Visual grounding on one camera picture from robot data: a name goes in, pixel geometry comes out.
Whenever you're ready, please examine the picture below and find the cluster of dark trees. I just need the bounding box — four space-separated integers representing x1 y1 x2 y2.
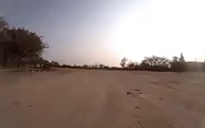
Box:
0 15 52 72

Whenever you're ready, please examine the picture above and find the low pale building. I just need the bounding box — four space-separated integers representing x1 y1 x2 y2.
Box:
185 61 205 72

